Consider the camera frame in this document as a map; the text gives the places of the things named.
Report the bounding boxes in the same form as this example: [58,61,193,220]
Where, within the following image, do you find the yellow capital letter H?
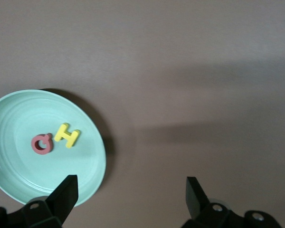
[54,123,81,149]

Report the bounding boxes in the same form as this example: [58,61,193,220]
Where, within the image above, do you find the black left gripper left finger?
[0,174,79,228]

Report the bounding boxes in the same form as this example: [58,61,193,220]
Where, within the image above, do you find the red capital letter Q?
[30,133,54,156]

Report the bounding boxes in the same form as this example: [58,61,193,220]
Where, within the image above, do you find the pale green plate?
[0,89,107,208]

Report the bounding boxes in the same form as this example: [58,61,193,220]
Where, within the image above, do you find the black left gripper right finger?
[181,176,282,228]

